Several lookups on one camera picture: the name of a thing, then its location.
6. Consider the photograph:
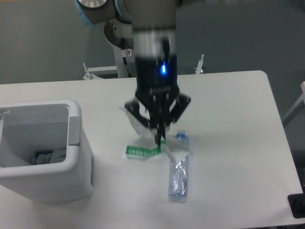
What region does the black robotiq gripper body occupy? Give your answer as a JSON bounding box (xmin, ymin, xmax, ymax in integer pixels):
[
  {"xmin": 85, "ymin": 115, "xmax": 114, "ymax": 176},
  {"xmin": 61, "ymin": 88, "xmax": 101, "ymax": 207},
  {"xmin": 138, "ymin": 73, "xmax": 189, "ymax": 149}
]
[{"xmin": 135, "ymin": 54, "xmax": 180, "ymax": 119}]

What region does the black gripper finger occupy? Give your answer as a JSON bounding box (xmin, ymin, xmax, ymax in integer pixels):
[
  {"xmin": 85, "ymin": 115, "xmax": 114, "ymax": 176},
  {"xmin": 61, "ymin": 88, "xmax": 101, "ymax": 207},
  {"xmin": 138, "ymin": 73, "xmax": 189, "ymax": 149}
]
[
  {"xmin": 124, "ymin": 98, "xmax": 162, "ymax": 146},
  {"xmin": 161, "ymin": 94, "xmax": 191, "ymax": 140}
]

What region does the white green paper bag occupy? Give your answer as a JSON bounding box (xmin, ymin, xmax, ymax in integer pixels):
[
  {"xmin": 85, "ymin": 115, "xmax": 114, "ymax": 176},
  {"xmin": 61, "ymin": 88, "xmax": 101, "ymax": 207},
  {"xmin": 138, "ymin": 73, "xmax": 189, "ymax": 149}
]
[{"xmin": 122, "ymin": 108, "xmax": 193, "ymax": 164}]

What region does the clear plastic water bottle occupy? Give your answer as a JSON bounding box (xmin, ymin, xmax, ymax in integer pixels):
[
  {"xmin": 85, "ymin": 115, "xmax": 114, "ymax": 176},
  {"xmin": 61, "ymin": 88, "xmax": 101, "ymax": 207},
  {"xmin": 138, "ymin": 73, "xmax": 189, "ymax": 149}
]
[{"xmin": 168, "ymin": 129, "xmax": 190, "ymax": 203}]

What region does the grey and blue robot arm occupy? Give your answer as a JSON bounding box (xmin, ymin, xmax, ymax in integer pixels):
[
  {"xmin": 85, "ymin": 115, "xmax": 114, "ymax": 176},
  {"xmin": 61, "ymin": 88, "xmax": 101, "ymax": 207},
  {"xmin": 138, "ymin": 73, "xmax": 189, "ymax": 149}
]
[{"xmin": 75, "ymin": 0, "xmax": 191, "ymax": 144}]

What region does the white plastic trash can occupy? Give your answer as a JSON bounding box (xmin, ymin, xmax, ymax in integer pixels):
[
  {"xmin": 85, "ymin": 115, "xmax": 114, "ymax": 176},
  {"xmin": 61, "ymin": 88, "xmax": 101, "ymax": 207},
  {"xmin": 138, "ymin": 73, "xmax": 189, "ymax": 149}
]
[{"xmin": 0, "ymin": 99, "xmax": 93, "ymax": 202}]

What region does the blue white package in bin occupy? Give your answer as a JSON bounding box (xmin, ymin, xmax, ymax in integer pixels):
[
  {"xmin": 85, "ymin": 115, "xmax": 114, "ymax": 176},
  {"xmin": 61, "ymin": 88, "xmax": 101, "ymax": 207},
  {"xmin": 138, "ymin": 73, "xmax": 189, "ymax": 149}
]
[{"xmin": 34, "ymin": 148, "xmax": 66, "ymax": 165}]

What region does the black clamp at table edge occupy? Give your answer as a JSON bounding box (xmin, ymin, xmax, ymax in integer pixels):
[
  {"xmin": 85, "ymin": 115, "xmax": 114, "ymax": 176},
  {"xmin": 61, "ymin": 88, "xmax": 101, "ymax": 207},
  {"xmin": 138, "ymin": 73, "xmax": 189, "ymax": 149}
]
[{"xmin": 288, "ymin": 193, "xmax": 305, "ymax": 219}]

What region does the black cable on pedestal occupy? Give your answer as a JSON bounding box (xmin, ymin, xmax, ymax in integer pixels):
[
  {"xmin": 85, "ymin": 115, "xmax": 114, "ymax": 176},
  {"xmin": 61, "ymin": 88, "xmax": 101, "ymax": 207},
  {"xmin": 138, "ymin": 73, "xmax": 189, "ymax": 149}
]
[{"xmin": 120, "ymin": 37, "xmax": 132, "ymax": 78}]

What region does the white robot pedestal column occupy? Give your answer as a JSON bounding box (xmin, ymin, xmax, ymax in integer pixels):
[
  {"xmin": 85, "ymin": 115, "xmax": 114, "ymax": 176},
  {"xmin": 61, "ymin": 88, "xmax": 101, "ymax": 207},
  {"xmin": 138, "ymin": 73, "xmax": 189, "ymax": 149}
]
[{"xmin": 103, "ymin": 19, "xmax": 138, "ymax": 78}]

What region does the white pedestal base frame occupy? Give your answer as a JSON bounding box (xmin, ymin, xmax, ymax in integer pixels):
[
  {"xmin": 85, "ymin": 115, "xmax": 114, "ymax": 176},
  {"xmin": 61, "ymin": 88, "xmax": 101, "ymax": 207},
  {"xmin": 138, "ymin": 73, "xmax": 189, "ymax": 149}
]
[{"xmin": 82, "ymin": 54, "xmax": 205, "ymax": 80}]

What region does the white frame at right edge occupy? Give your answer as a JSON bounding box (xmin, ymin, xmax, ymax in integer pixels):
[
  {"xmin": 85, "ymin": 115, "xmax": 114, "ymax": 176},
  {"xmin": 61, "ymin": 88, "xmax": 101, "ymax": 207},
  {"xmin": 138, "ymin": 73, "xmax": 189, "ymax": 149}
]
[{"xmin": 282, "ymin": 82, "xmax": 305, "ymax": 128}]

